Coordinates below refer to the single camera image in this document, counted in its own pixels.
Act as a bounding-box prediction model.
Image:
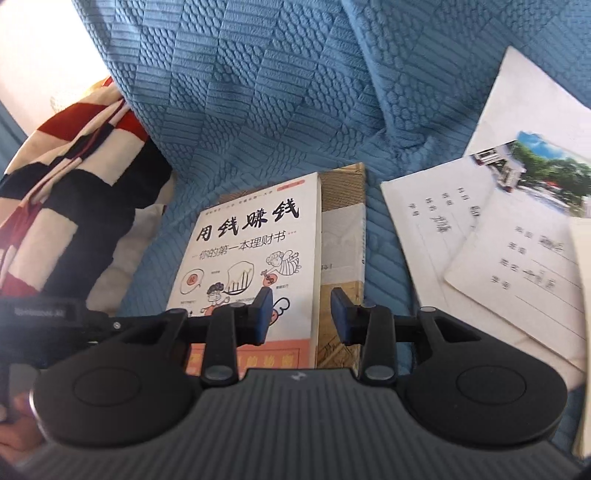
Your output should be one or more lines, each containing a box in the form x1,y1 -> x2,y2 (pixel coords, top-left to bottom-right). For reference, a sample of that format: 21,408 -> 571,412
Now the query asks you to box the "booklet with landscape photo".
465,46 -> 591,158

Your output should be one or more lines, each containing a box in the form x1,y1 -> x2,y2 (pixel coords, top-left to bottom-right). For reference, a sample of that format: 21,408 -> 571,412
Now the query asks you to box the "tan book with painted cover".
219,162 -> 370,370

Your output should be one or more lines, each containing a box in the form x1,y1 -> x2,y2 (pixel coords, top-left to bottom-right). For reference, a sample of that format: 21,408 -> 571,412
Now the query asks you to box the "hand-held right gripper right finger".
331,288 -> 481,386

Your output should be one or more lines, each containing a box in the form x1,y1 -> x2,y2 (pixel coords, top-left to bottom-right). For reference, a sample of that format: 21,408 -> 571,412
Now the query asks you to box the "red black white checkered blanket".
0,76 -> 176,305

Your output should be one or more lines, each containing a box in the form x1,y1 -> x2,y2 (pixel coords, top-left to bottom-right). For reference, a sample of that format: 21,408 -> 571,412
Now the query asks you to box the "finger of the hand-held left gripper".
88,314 -> 160,342

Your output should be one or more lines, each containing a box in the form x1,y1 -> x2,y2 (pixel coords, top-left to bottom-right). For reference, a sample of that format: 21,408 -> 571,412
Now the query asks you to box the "person's left hand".
0,397 -> 47,455

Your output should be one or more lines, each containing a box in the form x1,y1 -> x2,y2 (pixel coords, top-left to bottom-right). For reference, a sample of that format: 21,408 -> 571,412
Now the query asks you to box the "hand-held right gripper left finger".
127,287 -> 273,387

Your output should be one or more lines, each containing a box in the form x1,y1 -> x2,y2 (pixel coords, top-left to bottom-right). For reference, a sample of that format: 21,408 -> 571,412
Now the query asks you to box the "white book with cartoon cover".
165,172 -> 324,374

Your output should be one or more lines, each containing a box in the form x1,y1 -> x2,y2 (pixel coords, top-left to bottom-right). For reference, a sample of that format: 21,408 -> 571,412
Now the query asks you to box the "cream notebook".
567,217 -> 591,296

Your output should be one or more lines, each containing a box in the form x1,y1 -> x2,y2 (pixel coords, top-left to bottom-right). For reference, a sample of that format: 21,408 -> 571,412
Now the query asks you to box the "blue textured sofa cover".
0,0 -> 591,462

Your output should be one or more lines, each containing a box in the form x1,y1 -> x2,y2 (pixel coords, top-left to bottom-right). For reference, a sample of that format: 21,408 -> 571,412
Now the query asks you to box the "white notebook with photo cover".
443,131 -> 591,372

